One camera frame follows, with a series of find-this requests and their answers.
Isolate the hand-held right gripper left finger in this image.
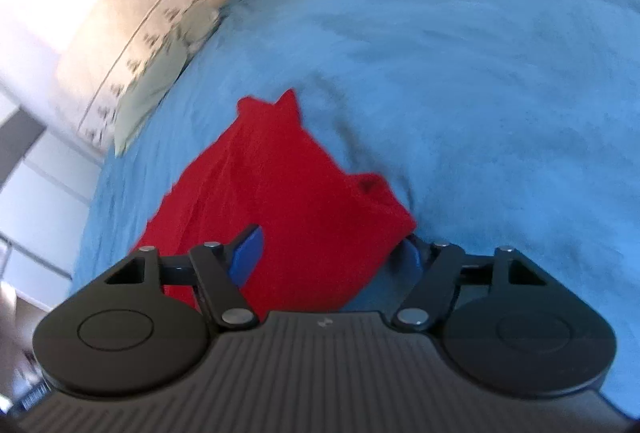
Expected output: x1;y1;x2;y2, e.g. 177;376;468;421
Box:
104;223;265;332

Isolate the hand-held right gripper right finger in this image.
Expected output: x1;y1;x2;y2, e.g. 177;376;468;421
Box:
390;235;547;330

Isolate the red long-sleeved sweater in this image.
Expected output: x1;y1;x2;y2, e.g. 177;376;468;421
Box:
142;88;419;315

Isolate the bed with blue sheet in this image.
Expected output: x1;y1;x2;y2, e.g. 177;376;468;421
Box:
72;0;640;415

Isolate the white and grey wardrobe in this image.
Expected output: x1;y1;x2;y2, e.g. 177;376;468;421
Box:
0;88;104;295

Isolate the beige quilted headboard cover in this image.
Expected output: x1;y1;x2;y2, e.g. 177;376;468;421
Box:
54;0;251;150

